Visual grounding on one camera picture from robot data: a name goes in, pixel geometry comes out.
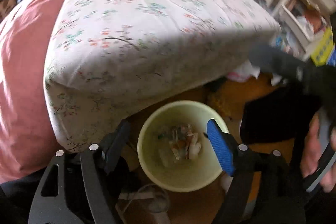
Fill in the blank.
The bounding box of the pale green trash bin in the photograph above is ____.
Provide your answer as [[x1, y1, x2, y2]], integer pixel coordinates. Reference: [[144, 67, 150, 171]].
[[137, 101, 228, 192]]

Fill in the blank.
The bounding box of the person's right hand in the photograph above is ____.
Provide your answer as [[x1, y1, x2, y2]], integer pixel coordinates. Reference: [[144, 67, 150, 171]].
[[301, 113, 335, 193]]

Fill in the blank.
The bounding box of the blue yellow box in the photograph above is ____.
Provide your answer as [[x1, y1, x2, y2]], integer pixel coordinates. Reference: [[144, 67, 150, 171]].
[[310, 27, 334, 67]]

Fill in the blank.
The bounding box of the pink duvet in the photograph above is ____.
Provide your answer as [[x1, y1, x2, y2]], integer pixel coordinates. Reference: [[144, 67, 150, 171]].
[[1, 0, 64, 182]]

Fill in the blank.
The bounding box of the floral mattress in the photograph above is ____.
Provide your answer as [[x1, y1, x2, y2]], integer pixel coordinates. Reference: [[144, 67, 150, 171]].
[[44, 0, 280, 152]]

